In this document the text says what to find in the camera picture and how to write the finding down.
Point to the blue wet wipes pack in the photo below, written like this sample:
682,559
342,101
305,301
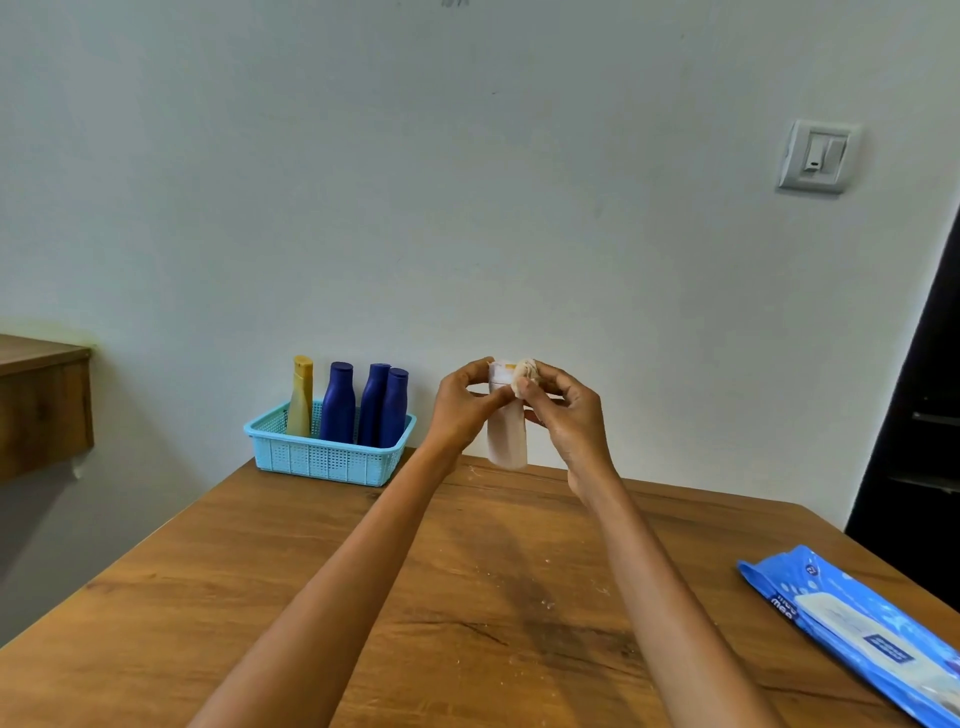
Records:
810,592

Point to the white wipe cloth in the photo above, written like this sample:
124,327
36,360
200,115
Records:
523,371

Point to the light blue plastic basket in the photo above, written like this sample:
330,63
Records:
322,461

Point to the black door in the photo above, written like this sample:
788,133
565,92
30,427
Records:
911,465

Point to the person's left hand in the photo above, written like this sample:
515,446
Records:
457,416

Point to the person's left forearm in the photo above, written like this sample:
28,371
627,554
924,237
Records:
322,600

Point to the yellow bottle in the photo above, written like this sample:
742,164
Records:
303,367

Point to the slim dark blue bottle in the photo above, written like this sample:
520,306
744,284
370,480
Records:
394,409
373,405

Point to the person's right hand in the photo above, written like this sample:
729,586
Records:
577,435

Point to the beige bottle with white cap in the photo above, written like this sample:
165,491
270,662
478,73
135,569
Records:
298,416

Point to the wooden table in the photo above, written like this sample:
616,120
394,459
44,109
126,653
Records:
495,600

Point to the grey wall light switch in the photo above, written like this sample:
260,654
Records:
819,156

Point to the wide dark blue bottle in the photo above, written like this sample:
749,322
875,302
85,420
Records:
337,405

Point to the wooden side desk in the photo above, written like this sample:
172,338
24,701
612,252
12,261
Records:
41,409

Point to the person's right forearm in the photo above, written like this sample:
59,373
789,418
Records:
675,615

